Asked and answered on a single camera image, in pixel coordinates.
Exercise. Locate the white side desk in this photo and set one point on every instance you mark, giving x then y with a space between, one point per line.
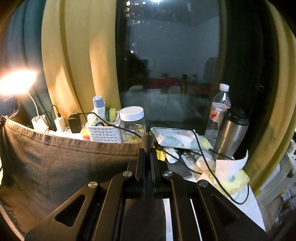
285 162

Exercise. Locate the yellow tissue pack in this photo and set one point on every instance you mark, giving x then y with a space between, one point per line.
233 178

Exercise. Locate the teal curtain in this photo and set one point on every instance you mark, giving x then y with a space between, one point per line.
23 46

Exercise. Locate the white crumpled sock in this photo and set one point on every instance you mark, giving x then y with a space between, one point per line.
201 162

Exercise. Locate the crumpled white tissue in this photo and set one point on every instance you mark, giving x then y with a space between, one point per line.
93 120

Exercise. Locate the yellow curtain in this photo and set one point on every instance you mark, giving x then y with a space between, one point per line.
81 58
277 92

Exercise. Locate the clear jar white lid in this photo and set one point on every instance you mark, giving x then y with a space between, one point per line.
131 113

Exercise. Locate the white charger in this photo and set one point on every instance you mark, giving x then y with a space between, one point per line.
60 124

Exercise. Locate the white plastic basket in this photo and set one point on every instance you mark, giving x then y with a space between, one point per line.
104 133

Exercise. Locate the yellow green sponge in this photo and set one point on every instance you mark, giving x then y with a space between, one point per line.
112 113

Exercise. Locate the glass window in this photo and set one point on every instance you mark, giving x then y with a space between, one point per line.
173 46

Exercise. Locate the steel thermos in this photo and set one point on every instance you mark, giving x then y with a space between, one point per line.
231 136

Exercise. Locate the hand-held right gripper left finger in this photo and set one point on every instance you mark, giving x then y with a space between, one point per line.
141 166

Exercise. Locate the white spray bottle blue cap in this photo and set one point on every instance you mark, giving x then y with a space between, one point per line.
99 104

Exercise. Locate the white desk lamp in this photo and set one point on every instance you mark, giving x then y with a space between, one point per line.
40 122

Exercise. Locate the red can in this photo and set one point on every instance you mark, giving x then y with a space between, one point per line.
86 135

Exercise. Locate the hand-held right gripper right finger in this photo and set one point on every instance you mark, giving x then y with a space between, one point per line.
153 166

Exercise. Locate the dark phone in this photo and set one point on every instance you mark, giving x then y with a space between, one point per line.
179 170

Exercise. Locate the clear plastic water bottle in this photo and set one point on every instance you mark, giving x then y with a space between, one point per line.
219 104

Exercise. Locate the dark tablet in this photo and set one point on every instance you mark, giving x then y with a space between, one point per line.
9 106

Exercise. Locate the white wipes packet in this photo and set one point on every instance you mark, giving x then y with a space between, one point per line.
173 136

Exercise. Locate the black charger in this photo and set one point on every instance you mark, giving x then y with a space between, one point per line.
75 124

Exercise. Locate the brown t-shirt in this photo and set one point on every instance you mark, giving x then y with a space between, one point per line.
57 162

